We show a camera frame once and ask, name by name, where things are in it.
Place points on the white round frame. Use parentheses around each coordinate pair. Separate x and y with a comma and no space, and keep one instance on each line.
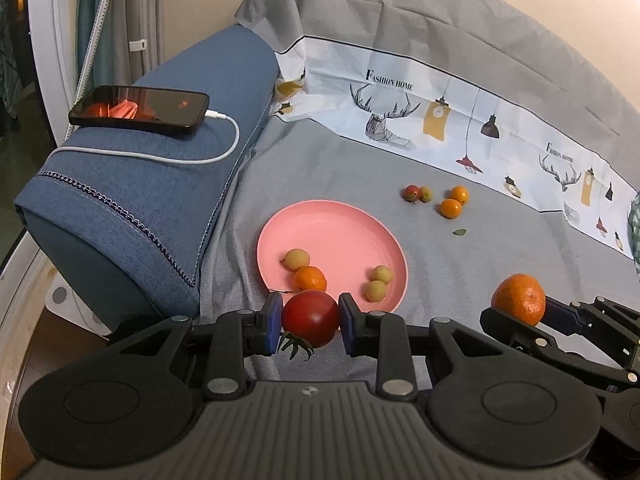
(50,60)

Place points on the red cherry tomato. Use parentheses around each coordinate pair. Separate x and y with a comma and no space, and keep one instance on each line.
(310,317)
(411,193)

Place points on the white curtain clip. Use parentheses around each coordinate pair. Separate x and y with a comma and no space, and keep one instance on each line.
(137,45)

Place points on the grey printed bedsheet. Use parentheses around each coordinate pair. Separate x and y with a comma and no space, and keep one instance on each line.
(500,125)

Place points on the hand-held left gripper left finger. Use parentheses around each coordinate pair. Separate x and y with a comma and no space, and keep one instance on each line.
(272,322)

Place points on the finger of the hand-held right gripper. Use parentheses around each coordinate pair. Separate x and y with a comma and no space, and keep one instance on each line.
(530,342)
(562,315)

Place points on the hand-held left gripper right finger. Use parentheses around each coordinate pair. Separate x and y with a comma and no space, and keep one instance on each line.
(349,322)

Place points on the grey curtain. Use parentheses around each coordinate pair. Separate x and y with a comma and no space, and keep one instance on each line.
(137,5)

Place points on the mandarin orange with stem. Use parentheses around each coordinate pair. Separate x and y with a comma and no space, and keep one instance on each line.
(310,279)

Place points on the small yellow-green fruit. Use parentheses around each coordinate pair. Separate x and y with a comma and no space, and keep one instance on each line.
(425,194)
(382,274)
(376,290)
(297,259)

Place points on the blue sofa armrest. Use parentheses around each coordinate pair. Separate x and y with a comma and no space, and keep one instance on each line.
(150,200)

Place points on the green checked cloth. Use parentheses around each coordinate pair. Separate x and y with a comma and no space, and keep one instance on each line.
(635,230)

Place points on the white dotted board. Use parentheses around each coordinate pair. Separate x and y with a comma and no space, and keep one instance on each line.
(75,307)

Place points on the pink plate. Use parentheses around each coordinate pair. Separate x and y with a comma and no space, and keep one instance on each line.
(340,240)

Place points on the small mandarin orange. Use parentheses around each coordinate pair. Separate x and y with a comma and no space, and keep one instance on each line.
(518,297)
(459,194)
(450,208)

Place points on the black smartphone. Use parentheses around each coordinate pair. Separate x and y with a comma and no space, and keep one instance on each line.
(140,109)

